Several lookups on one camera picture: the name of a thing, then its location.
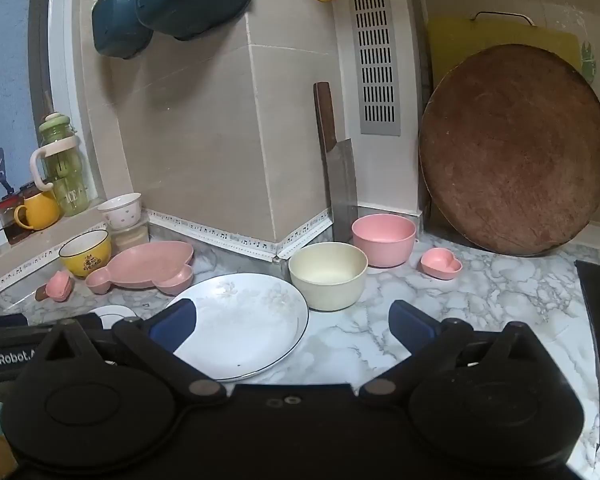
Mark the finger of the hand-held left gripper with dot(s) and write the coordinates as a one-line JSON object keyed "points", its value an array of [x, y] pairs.
{"points": [[97, 335]]}

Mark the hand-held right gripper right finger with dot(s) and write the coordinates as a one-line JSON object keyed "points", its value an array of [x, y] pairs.
{"points": [[407, 320]]}

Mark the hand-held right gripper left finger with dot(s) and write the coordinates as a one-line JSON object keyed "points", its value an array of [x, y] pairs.
{"points": [[172, 322]]}

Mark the pink fish-shaped divided plate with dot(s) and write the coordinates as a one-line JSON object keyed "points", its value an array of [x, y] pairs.
{"points": [[145, 265]]}

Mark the pink heart-shaped dish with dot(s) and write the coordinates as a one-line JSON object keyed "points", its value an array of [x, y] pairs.
{"points": [[59, 285], [442, 265]]}

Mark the white round plate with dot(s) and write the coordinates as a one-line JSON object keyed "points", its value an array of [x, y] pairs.
{"points": [[250, 320]]}

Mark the pink bowl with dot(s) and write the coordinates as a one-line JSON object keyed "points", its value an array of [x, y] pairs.
{"points": [[385, 245]]}

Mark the cream bowl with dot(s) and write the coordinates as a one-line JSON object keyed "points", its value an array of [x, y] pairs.
{"points": [[330, 285]]}

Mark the small white saucer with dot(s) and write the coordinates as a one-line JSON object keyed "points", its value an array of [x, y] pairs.
{"points": [[115, 312]]}

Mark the yellow printed bowl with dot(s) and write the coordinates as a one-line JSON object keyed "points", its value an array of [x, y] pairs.
{"points": [[87, 262]]}

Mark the beige container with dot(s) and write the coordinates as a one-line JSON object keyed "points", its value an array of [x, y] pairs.
{"points": [[132, 237]]}

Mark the music note trim tape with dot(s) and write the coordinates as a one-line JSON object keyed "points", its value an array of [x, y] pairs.
{"points": [[220, 235]]}

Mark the white dotted bowl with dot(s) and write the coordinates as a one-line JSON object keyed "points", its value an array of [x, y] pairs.
{"points": [[120, 215]]}

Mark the yellow mug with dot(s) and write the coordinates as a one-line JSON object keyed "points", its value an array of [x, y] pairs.
{"points": [[40, 212]]}

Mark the green water bottle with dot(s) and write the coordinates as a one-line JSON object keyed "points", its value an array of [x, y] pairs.
{"points": [[70, 180]]}

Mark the black stove top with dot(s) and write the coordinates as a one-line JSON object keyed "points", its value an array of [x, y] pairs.
{"points": [[597, 310]]}

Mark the grey vent grille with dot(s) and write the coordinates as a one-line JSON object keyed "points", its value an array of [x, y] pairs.
{"points": [[380, 127]]}

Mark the round wooden cutting board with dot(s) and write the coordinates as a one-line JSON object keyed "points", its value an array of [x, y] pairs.
{"points": [[515, 150]]}

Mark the yellow cutting board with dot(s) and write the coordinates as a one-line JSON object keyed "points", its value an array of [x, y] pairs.
{"points": [[455, 40]]}

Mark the small teal basin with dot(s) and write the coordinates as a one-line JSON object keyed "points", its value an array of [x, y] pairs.
{"points": [[115, 25]]}

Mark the large teal basin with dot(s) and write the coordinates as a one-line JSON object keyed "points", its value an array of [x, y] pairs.
{"points": [[195, 0]]}

